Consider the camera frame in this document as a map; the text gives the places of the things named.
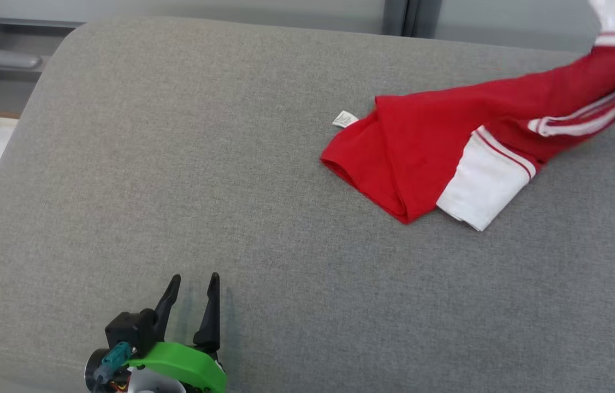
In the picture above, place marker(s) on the red shirt with white sleeves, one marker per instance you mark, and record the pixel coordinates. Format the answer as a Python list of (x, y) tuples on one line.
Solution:
[(422, 142)]

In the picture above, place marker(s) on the grey curved metal part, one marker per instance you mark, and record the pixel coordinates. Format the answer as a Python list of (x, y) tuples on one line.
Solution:
[(7, 57)]

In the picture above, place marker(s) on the grey metal frame post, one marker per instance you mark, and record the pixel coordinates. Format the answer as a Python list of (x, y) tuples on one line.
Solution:
[(395, 16)]

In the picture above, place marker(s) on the grey fabric sofa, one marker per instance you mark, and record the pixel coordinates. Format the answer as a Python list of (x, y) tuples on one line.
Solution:
[(231, 191)]

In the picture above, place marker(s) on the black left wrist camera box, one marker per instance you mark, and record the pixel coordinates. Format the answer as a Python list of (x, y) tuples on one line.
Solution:
[(130, 327)]

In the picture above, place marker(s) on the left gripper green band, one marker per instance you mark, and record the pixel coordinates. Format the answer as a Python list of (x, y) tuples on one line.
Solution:
[(193, 363)]

